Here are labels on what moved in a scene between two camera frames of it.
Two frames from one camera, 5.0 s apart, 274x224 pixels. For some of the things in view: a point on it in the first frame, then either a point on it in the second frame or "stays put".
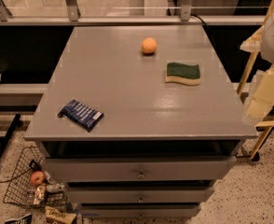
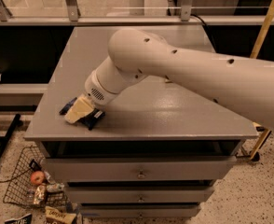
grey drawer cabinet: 160,146 stays put
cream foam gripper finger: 270,87 -> 80,108
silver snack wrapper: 40,194 stays put
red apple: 37,177 stays put
